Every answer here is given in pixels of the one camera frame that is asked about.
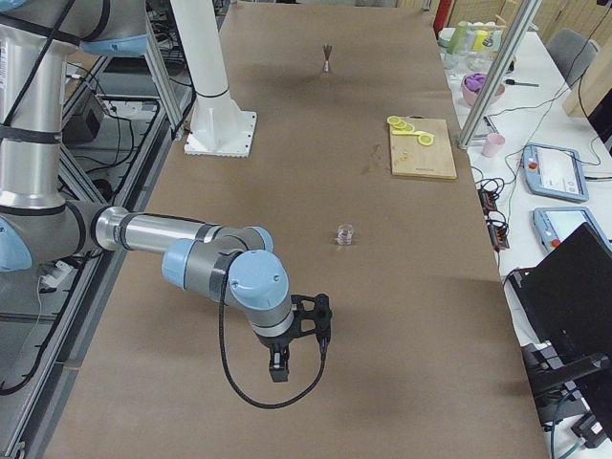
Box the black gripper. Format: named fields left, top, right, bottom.
left=257, top=331, right=295, bottom=383

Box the yellow plastic knife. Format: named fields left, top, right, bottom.
left=391, top=129, right=435, bottom=139

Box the aluminium frame post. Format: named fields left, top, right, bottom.
left=457, top=0, right=542, bottom=150

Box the pink cup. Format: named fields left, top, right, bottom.
left=482, top=133, right=506, bottom=158

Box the clear glass shaker cup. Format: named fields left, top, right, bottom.
left=336, top=223, right=355, bottom=247

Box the green cup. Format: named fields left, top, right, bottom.
left=447, top=20, right=470, bottom=55

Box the pink bowl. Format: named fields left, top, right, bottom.
left=461, top=73, right=487, bottom=106

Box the wooden cutting board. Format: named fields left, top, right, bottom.
left=387, top=116, right=457, bottom=180

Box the blue teach pendant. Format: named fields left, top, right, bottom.
left=533, top=207, right=599, bottom=252
left=522, top=143, right=589, bottom=203

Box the steel jigger measuring cup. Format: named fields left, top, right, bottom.
left=322, top=44, right=333, bottom=74

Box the white mounting pillar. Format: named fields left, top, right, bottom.
left=171, top=0, right=257, bottom=158

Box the red cylinder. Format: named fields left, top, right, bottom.
left=433, top=0, right=453, bottom=36

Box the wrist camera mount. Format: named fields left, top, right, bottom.
left=289, top=294, right=333, bottom=354

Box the black laptop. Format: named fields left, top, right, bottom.
left=508, top=223, right=611, bottom=361

